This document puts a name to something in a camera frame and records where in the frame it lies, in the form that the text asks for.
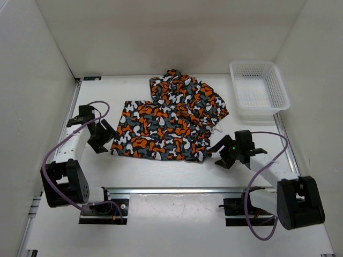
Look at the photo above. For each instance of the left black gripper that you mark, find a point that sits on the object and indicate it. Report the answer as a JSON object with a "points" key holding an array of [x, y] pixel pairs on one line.
{"points": [[109, 134]]}

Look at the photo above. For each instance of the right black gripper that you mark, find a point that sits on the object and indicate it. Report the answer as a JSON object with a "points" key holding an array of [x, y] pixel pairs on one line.
{"points": [[224, 140]]}

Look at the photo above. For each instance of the orange camouflage shorts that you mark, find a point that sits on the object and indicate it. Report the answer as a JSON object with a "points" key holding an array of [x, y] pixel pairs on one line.
{"points": [[176, 124]]}

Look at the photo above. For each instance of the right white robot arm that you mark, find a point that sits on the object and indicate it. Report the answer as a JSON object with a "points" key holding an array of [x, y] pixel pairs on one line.
{"points": [[293, 200]]}

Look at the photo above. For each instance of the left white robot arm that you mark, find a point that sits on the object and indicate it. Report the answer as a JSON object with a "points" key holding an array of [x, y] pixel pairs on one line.
{"points": [[63, 180]]}

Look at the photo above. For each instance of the blue label sticker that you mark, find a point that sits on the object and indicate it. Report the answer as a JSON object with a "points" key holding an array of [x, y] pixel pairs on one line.
{"points": [[92, 78]]}

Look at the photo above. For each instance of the white plastic basket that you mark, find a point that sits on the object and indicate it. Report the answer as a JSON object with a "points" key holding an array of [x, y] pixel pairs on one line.
{"points": [[259, 89]]}

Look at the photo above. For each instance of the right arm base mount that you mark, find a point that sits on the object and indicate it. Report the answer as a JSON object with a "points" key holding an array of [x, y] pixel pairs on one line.
{"points": [[233, 206]]}

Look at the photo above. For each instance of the aluminium left rail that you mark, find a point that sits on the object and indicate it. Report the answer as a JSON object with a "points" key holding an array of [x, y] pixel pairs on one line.
{"points": [[70, 110]]}

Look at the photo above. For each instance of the aluminium right rail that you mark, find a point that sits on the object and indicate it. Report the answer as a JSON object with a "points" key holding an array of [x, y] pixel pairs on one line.
{"points": [[290, 156]]}

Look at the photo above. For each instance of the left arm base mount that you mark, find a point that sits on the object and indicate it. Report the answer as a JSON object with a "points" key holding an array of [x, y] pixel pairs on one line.
{"points": [[107, 211]]}

